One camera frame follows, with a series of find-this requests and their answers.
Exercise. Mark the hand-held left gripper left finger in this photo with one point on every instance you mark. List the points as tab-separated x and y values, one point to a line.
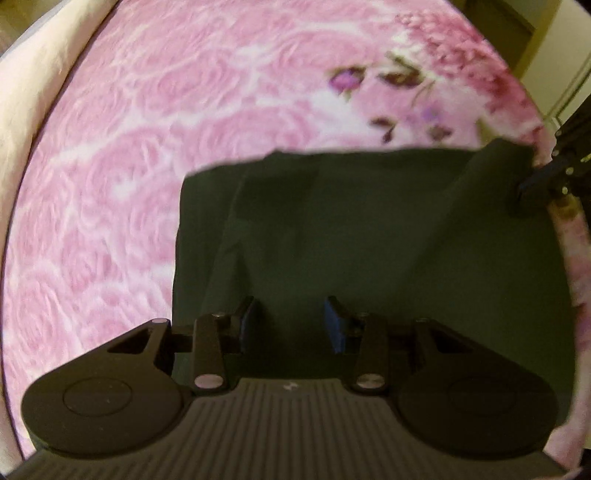
247	323

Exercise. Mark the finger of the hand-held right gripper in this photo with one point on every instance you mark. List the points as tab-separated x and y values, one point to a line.
535	184

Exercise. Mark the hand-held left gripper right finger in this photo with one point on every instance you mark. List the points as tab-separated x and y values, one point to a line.
333	323

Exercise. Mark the black garment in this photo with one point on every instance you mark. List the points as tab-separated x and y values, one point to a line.
369	230

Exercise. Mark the pink floral blanket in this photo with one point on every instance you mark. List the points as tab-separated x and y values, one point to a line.
138	138

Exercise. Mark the beige folded blanket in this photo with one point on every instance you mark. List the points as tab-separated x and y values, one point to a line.
27	115

